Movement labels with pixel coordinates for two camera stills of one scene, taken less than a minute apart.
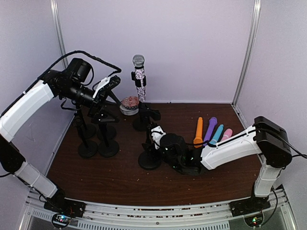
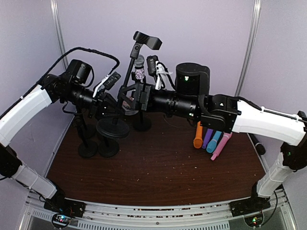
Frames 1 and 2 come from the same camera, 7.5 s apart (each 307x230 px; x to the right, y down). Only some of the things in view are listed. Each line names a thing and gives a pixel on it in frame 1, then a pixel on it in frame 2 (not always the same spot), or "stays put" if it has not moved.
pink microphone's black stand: x=150 y=158 → x=117 y=131
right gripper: x=149 y=150 → x=139 y=93
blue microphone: x=217 y=135 stays put
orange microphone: x=199 y=138 stays put
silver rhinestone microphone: x=138 y=61 stays put
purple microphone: x=213 y=122 stays put
